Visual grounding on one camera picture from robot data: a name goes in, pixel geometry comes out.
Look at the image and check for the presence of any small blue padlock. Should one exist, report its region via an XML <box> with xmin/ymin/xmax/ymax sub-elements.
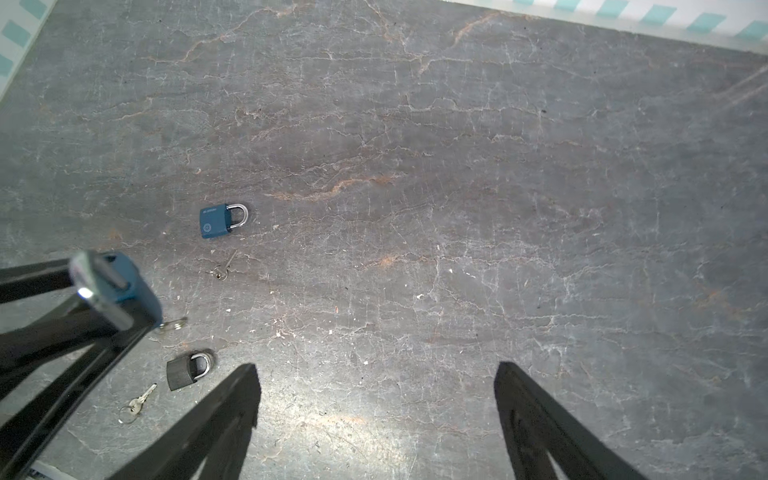
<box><xmin>68</xmin><ymin>251</ymin><xmax>163</xmax><ymax>331</ymax></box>

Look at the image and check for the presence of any silver key with ring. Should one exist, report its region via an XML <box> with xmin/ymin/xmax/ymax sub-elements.
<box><xmin>157</xmin><ymin>317</ymin><xmax>188</xmax><ymax>333</ymax></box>

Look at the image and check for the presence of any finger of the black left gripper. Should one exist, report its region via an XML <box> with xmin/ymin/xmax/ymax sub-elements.
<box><xmin>0</xmin><ymin>259</ymin><xmax>73</xmax><ymax>304</ymax></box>
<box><xmin>1</xmin><ymin>295</ymin><xmax>156</xmax><ymax>479</ymax></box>

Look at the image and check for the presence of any dark grey padlock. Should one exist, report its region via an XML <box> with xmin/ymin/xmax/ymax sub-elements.
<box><xmin>166</xmin><ymin>351</ymin><xmax>215</xmax><ymax>391</ymax></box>

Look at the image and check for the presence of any small silver key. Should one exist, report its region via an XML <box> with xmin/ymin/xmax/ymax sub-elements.
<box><xmin>123</xmin><ymin>383</ymin><xmax>158</xmax><ymax>418</ymax></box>

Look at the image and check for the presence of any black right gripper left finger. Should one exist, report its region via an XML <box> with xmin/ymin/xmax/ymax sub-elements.
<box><xmin>112</xmin><ymin>363</ymin><xmax>261</xmax><ymax>479</ymax></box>

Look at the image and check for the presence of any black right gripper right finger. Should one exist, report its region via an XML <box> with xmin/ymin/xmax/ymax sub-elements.
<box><xmin>494</xmin><ymin>362</ymin><xmax>644</xmax><ymax>479</ymax></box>

